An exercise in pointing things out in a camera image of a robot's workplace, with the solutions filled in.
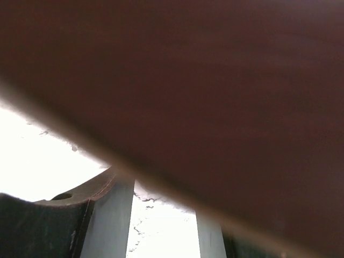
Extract pink three-tier wooden shelf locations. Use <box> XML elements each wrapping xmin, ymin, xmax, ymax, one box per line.
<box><xmin>1</xmin><ymin>1</ymin><xmax>343</xmax><ymax>257</ymax></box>

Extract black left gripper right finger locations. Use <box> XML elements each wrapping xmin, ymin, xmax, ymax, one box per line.
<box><xmin>196</xmin><ymin>213</ymin><xmax>290</xmax><ymax>258</ymax></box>

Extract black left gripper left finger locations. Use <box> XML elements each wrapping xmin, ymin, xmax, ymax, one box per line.
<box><xmin>1</xmin><ymin>168</ymin><xmax>134</xmax><ymax>258</ymax></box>

